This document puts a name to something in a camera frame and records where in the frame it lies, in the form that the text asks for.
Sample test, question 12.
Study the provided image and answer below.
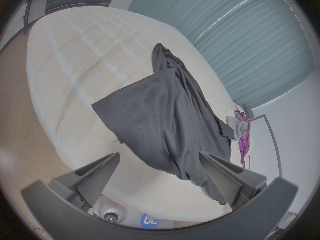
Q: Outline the bed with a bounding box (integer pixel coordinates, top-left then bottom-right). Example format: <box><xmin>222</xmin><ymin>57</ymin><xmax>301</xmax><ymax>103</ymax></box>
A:
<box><xmin>26</xmin><ymin>6</ymin><xmax>283</xmax><ymax>229</ymax></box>

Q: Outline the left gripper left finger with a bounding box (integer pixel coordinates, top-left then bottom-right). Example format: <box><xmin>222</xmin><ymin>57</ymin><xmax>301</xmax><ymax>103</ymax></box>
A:
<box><xmin>49</xmin><ymin>152</ymin><xmax>121</xmax><ymax>208</ymax></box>

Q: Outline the blue-green curtain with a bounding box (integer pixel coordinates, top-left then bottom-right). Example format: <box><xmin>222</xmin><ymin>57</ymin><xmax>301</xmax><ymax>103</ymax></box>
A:
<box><xmin>127</xmin><ymin>0</ymin><xmax>273</xmax><ymax>43</ymax></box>
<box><xmin>192</xmin><ymin>0</ymin><xmax>320</xmax><ymax>109</ymax></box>

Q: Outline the grey garment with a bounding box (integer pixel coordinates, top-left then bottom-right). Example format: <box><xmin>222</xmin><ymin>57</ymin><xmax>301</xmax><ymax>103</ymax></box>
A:
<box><xmin>226</xmin><ymin>115</ymin><xmax>250</xmax><ymax>142</ymax></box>

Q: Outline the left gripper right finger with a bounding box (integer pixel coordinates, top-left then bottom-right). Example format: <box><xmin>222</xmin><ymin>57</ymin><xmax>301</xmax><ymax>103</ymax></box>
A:
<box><xmin>199</xmin><ymin>151</ymin><xmax>268</xmax><ymax>207</ymax></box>

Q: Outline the black T-shirt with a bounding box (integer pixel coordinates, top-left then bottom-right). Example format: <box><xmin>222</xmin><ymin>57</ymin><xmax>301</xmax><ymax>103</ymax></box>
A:
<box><xmin>91</xmin><ymin>43</ymin><xmax>234</xmax><ymax>206</ymax></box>

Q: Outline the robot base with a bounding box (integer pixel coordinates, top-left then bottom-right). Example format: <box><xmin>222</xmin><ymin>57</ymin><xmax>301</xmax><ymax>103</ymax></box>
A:
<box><xmin>87</xmin><ymin>195</ymin><xmax>174</xmax><ymax>229</ymax></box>

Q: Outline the purple satin garment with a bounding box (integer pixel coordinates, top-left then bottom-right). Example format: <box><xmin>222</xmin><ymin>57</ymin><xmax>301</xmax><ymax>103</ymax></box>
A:
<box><xmin>236</xmin><ymin>110</ymin><xmax>252</xmax><ymax>166</ymax></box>

